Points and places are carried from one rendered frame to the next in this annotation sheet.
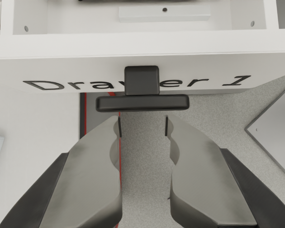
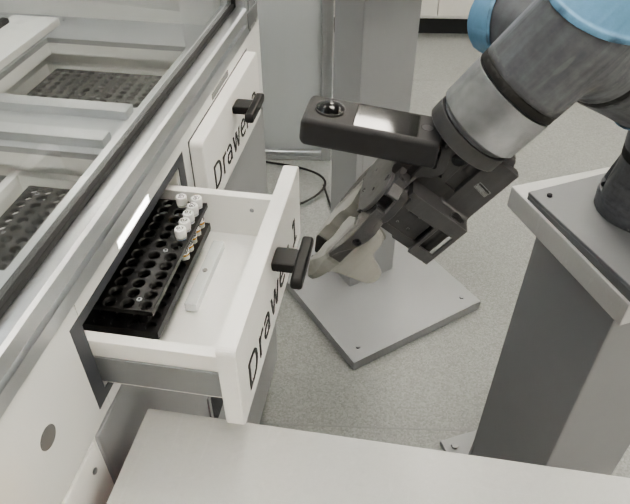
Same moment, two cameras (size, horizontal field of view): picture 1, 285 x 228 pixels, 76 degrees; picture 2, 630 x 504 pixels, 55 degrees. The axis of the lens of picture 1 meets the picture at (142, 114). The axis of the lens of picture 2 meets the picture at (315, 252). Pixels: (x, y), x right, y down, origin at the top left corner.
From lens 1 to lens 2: 0.53 m
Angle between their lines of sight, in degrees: 48
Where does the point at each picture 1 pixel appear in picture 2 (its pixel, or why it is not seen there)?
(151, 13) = (203, 280)
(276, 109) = (324, 310)
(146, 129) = not seen: outside the picture
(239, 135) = (364, 379)
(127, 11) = (193, 297)
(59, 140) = (312, 457)
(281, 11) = not seen: hidden behind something
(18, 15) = (184, 347)
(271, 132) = (366, 326)
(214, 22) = (228, 244)
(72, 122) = (289, 435)
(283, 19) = not seen: hidden behind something
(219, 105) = (292, 402)
